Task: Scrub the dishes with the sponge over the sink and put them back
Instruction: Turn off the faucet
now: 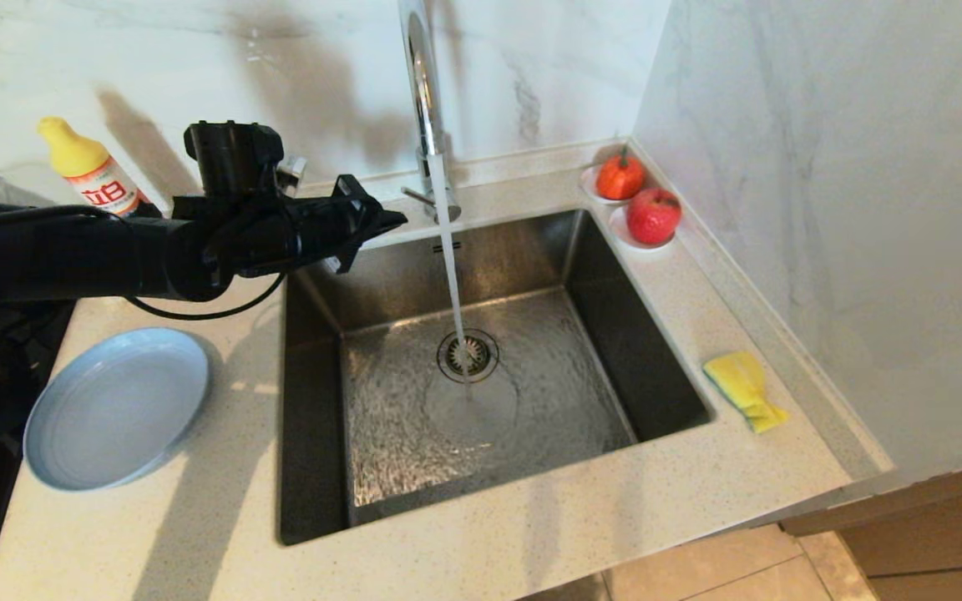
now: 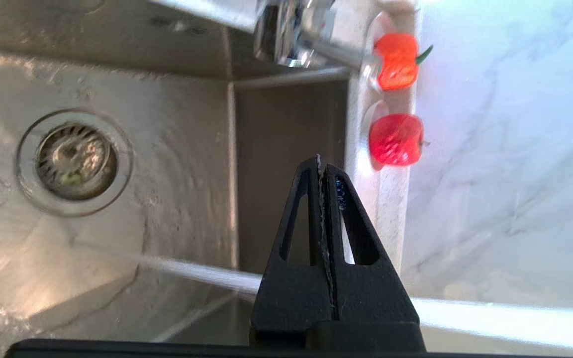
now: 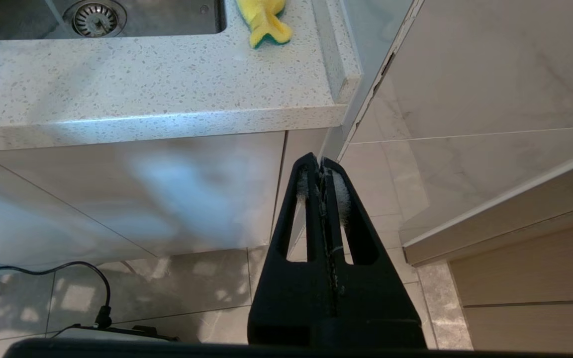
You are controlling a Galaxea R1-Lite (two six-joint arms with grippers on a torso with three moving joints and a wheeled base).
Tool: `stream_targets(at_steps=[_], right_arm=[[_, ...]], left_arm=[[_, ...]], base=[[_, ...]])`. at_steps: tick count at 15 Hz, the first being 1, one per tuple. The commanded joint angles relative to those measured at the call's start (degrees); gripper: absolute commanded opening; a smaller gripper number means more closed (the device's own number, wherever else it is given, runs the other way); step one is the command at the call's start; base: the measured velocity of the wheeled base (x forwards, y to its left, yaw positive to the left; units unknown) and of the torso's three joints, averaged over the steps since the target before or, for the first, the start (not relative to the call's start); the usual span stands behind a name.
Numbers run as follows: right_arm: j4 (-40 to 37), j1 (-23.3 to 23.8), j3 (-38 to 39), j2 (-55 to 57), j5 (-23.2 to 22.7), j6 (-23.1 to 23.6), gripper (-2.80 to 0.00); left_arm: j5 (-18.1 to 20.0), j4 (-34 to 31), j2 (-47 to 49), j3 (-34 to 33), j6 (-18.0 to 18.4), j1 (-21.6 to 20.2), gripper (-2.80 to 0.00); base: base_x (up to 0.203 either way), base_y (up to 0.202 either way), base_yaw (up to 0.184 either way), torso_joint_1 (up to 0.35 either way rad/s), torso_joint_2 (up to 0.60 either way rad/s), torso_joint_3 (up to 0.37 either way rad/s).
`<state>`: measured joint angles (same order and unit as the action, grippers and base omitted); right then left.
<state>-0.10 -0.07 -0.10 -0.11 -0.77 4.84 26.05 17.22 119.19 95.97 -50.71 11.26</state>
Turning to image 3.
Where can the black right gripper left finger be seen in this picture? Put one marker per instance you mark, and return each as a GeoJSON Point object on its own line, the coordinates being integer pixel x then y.
{"type": "Point", "coordinates": [286, 308]}

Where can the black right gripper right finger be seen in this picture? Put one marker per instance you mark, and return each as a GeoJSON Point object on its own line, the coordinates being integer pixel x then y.
{"type": "Point", "coordinates": [376, 308]}

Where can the yellow green sponge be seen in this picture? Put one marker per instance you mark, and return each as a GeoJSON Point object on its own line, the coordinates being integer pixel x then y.
{"type": "Point", "coordinates": [264, 20]}

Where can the stainless steel sink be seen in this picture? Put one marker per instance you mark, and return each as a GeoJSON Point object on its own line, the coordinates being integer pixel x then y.
{"type": "Point", "coordinates": [167, 20]}

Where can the wooden cabinet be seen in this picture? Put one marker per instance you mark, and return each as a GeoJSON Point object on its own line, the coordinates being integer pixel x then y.
{"type": "Point", "coordinates": [530, 288]}

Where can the white base cabinet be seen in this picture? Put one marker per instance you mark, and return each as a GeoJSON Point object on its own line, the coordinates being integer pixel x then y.
{"type": "Point", "coordinates": [117, 189]}

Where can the metal drain strainer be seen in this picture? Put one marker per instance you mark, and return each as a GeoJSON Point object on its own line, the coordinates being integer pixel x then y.
{"type": "Point", "coordinates": [95, 19]}

